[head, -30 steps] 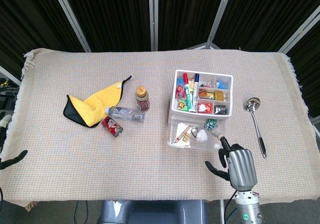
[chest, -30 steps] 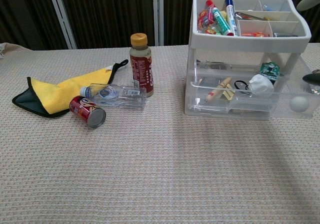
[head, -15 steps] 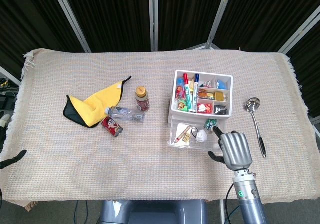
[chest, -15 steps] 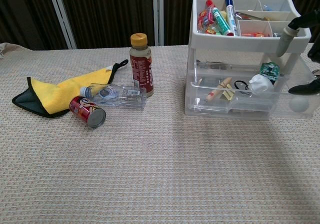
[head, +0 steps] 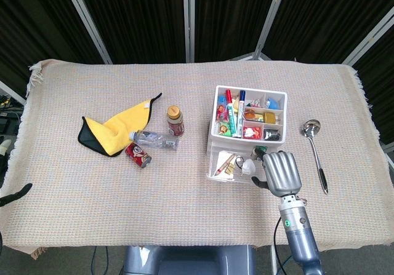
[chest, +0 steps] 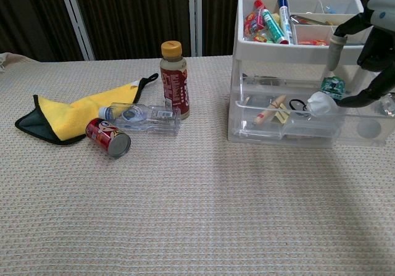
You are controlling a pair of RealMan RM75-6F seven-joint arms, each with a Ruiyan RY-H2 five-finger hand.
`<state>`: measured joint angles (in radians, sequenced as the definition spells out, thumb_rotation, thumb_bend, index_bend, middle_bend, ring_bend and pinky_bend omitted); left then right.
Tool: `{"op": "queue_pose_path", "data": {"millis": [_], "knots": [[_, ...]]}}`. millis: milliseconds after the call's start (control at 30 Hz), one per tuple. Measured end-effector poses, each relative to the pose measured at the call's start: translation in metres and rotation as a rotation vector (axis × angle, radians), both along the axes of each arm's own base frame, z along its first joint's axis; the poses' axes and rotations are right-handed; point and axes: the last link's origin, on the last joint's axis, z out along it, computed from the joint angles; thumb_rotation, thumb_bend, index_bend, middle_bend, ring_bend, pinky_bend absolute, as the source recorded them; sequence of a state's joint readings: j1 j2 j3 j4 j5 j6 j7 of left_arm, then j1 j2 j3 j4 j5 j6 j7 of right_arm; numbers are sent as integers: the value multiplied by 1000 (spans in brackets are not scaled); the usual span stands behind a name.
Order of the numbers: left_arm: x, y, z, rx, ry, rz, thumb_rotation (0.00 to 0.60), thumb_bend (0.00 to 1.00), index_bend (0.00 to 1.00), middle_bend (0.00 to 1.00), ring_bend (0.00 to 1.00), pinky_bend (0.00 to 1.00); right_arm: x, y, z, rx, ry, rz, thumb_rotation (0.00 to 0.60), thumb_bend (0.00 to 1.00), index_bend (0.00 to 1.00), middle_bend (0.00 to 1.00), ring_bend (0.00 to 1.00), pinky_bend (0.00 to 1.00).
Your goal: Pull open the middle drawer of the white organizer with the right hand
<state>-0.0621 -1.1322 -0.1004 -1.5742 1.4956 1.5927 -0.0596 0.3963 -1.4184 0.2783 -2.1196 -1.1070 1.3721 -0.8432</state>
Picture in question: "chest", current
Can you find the red candy packets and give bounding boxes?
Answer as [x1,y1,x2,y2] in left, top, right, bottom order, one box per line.
[297,38,329,46]

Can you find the red capped marker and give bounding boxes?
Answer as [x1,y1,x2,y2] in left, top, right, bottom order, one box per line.
[252,0,288,44]

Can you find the colourful snack packet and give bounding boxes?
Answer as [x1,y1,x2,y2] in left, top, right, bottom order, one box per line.
[250,31,276,44]

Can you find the beige woven tablecloth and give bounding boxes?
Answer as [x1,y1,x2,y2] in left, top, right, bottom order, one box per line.
[0,52,395,276]

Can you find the red snack packet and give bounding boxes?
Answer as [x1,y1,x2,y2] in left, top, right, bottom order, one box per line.
[243,9,266,35]

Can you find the gold binder clips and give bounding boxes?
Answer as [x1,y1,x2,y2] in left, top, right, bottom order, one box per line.
[273,108,291,125]

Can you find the black folding screen grey frame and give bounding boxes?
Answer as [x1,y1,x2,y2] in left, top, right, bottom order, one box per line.
[0,0,395,62]

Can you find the clear plastic water bottle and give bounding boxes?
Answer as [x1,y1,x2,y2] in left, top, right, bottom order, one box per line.
[98,102,182,137]

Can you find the brown drink bottle yellow cap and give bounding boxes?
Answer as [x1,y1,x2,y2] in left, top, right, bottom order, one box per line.
[159,40,191,121]

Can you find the red cartoon drink can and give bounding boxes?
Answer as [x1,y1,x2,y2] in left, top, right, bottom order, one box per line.
[85,117,131,159]

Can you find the blue capped marker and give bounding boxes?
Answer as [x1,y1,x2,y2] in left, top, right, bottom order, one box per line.
[276,0,296,44]

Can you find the black hair tie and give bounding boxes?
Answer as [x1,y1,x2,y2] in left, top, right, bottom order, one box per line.
[288,98,313,115]

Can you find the white plastic organizer box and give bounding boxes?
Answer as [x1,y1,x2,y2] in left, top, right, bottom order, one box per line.
[228,0,373,149]

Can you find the small green box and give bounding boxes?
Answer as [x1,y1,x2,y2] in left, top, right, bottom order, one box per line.
[320,76,347,100]

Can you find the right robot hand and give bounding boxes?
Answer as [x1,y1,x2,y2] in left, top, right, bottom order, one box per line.
[326,0,395,109]

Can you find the clear plastic drawer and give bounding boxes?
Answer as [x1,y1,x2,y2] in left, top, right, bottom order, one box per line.
[234,77,392,148]

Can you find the yellow cloth with black trim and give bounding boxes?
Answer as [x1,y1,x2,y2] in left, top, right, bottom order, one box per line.
[14,73,159,146]

